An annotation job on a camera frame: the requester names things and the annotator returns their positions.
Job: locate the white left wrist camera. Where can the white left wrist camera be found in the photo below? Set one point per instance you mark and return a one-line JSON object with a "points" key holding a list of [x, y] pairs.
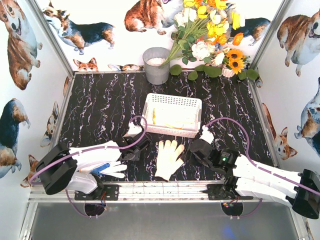
{"points": [[133, 130]]}

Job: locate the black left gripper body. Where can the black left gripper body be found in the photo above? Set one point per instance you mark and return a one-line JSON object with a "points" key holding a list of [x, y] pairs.
{"points": [[136, 149]]}

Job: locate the grey metal bucket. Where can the grey metal bucket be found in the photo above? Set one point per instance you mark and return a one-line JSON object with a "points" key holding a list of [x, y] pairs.
{"points": [[156, 68]]}

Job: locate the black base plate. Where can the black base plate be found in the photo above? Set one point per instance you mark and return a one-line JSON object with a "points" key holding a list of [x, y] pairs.
{"points": [[226, 190], [108, 192]]}

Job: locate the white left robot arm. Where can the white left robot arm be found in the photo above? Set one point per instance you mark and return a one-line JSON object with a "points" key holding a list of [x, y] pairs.
{"points": [[58, 170]]}

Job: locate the blue dotted white glove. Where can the blue dotted white glove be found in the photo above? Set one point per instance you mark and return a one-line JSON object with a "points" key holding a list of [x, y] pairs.
{"points": [[113, 169]]}

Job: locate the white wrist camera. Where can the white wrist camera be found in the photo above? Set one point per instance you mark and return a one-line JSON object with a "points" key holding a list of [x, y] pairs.
{"points": [[206, 135], [133, 130]]}

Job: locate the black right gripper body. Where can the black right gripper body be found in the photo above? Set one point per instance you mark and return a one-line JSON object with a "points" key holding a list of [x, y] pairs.
{"points": [[197, 150]]}

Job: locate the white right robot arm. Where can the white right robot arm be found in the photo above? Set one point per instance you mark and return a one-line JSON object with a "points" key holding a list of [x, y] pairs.
{"points": [[246, 180]]}

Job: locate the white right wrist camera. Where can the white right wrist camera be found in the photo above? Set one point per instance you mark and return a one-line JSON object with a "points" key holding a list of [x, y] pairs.
{"points": [[206, 135]]}

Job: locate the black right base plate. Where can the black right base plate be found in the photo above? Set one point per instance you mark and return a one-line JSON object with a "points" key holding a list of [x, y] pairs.
{"points": [[226, 190]]}

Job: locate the sunflower pot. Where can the sunflower pot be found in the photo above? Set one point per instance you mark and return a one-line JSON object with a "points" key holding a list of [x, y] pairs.
{"points": [[236, 63]]}

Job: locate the white plastic storage basket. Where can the white plastic storage basket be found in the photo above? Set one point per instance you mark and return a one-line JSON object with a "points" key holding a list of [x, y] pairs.
{"points": [[153, 100]]}

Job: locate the orange dotted white glove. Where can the orange dotted white glove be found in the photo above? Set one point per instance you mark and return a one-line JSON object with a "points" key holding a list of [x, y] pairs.
{"points": [[171, 118]]}

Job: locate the aluminium front rail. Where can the aluminium front rail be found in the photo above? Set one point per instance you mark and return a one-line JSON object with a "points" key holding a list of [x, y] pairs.
{"points": [[151, 191]]}

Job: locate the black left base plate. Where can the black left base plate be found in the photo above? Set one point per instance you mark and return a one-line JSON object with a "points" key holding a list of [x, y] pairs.
{"points": [[108, 192]]}

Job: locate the artificial flower bouquet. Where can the artificial flower bouquet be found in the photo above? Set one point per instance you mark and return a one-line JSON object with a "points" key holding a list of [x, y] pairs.
{"points": [[205, 31]]}

